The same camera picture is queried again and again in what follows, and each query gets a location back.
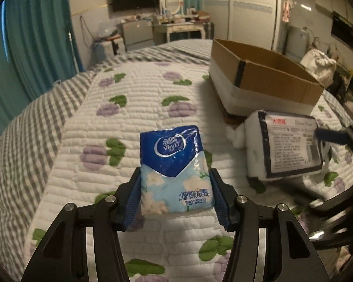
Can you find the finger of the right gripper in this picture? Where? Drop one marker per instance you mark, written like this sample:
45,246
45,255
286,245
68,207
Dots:
340,137

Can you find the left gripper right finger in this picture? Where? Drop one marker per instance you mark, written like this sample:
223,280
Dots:
289,253

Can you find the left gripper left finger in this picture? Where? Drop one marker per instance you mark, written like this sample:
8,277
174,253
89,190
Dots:
61,255

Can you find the large white tissue package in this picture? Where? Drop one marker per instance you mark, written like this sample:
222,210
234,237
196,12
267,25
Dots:
278,145

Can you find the blue Vinda tissue pack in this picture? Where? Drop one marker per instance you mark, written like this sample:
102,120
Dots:
174,173

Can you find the white laundry bundle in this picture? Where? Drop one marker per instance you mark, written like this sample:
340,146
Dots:
320,66

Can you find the black range hood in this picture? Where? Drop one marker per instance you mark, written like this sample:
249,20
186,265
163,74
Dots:
342,30

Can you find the brown cardboard box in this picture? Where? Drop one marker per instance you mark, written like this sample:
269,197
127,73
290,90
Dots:
249,78

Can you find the white floral quilt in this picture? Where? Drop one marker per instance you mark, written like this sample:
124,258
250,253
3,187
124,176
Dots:
329,222

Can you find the grey checkered bed sheet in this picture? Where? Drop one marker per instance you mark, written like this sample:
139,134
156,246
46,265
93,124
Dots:
32,140

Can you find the white kitchen cabinets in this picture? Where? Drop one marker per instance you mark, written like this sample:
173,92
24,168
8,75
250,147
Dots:
341,7

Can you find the white sliding wardrobe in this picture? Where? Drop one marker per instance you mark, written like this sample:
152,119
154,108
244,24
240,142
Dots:
254,22

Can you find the dark suitcase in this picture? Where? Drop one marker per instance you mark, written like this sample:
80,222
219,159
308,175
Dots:
209,28

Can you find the white dressing table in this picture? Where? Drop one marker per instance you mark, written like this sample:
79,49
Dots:
162,32

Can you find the large teal curtain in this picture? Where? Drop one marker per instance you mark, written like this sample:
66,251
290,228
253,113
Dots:
37,49

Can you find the white suitcase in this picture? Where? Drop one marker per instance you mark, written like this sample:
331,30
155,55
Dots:
109,48

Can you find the oval vanity mirror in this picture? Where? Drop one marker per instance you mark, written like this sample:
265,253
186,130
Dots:
171,7

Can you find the grey mini fridge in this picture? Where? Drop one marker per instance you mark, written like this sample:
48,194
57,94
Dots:
137,35

